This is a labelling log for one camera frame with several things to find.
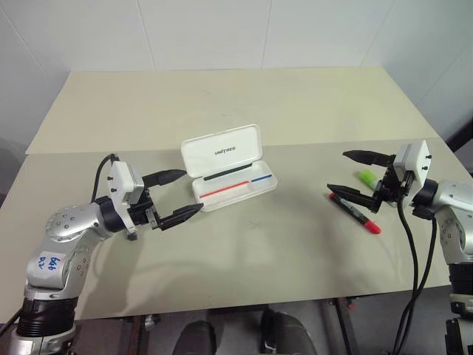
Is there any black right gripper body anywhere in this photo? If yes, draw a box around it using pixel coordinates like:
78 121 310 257
373 163 414 206

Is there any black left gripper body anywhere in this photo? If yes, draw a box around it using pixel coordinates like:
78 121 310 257
128 187 161 231

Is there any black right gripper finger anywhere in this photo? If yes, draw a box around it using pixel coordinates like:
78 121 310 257
326 183 383 214
342 149 393 168

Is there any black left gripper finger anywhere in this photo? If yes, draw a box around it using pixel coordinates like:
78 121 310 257
143 169 186 188
153 203 205 232

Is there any white open pencil case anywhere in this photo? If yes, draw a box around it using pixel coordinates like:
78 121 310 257
180 124 279 213

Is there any green highlighter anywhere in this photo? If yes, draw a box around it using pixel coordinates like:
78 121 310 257
356 169 380 188

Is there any black marker with red cap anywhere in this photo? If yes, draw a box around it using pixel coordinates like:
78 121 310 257
327 191 382 235

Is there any cream table board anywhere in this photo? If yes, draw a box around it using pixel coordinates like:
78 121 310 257
24 65 441 156

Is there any white label with blue writing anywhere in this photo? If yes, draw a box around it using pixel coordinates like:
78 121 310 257
34 252 68 281

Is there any dark rounded shape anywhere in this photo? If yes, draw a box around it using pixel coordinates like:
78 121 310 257
178 319 223 355
259 308 318 355

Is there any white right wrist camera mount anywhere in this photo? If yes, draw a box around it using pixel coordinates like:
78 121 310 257
392 139 432 194

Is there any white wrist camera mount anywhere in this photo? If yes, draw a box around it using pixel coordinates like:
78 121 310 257
109 160 145 231
392 139 432 194

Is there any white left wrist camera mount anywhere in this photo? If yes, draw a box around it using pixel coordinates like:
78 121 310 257
109 160 145 231

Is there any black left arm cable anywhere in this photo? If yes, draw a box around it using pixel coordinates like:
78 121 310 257
91 152 121 203

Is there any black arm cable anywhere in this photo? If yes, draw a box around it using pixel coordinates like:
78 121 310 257
391 199 422 355
91 152 121 203
415 216 439 297

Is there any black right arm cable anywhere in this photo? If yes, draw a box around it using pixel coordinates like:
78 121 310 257
391 199 422 355
415 216 439 297

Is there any black frame by wall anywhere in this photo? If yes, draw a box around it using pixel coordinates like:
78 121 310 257
444 113 473 153

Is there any black metal table frame bar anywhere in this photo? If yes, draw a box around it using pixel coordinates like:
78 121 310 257
123 314 158 355
324 297 358 355

